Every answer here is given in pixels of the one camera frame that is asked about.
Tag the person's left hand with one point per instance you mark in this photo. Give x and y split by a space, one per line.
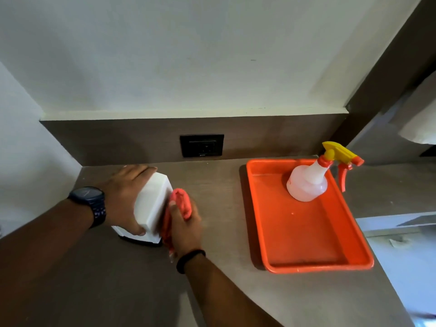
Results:
120 194

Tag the person's right hand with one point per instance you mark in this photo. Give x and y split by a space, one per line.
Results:
184 231

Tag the person's left thumb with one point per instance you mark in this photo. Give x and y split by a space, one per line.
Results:
136 226

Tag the person's right thumb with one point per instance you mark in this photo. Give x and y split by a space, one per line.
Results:
173 212

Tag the orange cleaning cloth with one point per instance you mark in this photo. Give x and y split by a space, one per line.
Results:
179 209

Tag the white box appliance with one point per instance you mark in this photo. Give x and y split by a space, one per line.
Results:
151 204

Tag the person's left forearm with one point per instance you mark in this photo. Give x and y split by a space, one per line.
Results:
37 248

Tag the person's right forearm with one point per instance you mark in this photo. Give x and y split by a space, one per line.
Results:
224 292

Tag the black wristband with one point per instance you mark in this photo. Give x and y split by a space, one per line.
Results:
189 259

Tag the black wristwatch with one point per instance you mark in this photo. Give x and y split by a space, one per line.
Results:
89 204

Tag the orange plastic tray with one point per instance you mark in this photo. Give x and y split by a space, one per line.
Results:
303 228

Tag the white spray bottle yellow nozzle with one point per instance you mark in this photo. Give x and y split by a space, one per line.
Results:
311 182

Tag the black wall socket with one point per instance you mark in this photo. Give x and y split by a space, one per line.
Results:
201 145

